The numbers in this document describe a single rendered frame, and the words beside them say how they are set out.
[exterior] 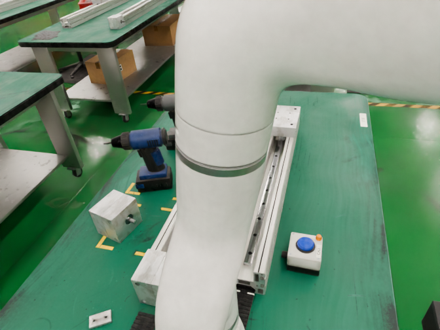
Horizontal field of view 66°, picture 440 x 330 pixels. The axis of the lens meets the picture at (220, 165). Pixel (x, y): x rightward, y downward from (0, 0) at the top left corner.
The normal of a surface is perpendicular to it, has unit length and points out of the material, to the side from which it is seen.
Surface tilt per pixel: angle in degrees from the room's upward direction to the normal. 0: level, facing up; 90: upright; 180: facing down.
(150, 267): 0
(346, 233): 0
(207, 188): 91
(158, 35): 90
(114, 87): 90
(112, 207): 0
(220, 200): 94
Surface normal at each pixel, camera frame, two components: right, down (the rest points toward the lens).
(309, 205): -0.08, -0.80
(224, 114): -0.07, 0.63
